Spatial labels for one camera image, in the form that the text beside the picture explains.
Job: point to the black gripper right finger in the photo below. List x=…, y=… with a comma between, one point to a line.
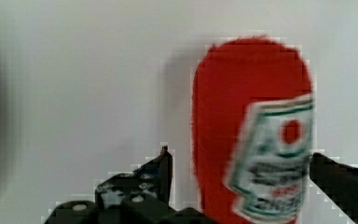
x=338, y=181

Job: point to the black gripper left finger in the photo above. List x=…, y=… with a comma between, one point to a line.
x=138, y=197

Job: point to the red ketchup bottle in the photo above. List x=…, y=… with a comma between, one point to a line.
x=252, y=115

